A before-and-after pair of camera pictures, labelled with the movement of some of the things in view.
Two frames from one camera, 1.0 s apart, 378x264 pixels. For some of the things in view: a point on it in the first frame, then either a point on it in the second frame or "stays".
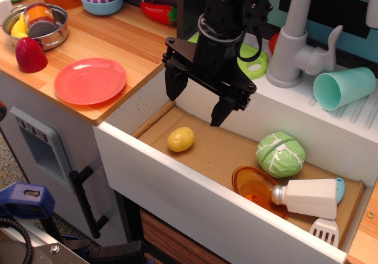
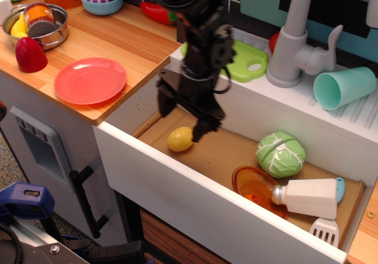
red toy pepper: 163,13 stays
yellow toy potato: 181,139 stays
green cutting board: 246,53 stays
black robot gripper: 212,64 -> 194,93
